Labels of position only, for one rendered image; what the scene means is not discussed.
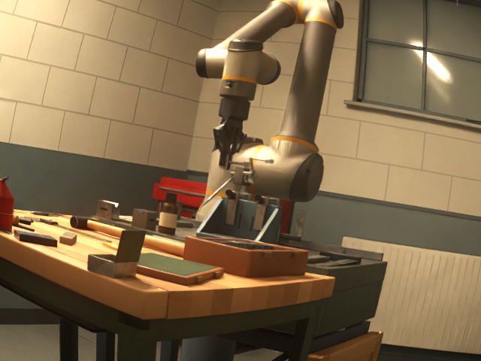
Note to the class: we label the steel ruler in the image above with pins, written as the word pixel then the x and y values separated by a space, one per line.
pixel 45 214

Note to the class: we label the red can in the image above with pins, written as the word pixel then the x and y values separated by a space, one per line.
pixel 5 203

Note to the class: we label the dark green bench frame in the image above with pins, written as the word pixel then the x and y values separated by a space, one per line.
pixel 112 319

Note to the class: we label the grey steel v-block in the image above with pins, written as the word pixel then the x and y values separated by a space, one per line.
pixel 107 210

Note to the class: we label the grey surface gauge clamp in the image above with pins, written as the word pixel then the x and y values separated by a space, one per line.
pixel 243 175

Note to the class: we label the brown glass bottle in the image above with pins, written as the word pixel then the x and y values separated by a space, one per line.
pixel 167 218

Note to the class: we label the dark grey surface plate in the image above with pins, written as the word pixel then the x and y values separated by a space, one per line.
pixel 338 252

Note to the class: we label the dark blue flat stone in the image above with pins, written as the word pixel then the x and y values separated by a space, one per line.
pixel 35 238

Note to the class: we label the grey framed window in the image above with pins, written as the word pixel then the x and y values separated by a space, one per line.
pixel 421 56

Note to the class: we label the wooden stool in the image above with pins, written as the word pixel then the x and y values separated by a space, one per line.
pixel 349 347

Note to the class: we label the grey steel block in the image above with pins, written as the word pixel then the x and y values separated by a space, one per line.
pixel 143 219

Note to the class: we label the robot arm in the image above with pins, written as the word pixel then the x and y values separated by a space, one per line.
pixel 300 113

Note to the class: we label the grey metal box open lid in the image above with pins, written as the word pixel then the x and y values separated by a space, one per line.
pixel 112 259

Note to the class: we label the dark green stand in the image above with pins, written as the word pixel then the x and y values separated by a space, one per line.
pixel 353 293

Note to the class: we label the thin steel clamp rod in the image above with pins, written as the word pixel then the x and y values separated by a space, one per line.
pixel 259 161

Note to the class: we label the wooden lid green lining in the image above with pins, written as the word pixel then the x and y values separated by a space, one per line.
pixel 173 267

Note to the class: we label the small grey block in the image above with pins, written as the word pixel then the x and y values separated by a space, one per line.
pixel 68 238

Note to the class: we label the grey clamp black knob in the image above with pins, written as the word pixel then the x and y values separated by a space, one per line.
pixel 260 214
pixel 232 210

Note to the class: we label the steel scriber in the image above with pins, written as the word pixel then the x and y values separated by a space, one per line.
pixel 219 191

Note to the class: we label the blue angle plate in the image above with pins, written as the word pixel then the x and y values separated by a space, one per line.
pixel 246 222

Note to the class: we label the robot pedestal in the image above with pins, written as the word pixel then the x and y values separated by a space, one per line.
pixel 208 349

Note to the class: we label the white radiator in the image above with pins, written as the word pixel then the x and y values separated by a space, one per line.
pixel 417 297

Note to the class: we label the red tool cabinet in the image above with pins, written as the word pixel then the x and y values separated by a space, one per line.
pixel 176 192

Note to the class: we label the orange wooden box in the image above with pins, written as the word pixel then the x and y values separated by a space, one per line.
pixel 248 257

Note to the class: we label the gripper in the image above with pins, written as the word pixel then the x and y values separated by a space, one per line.
pixel 235 109

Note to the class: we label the dark grey gauge block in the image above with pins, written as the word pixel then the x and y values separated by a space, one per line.
pixel 343 262

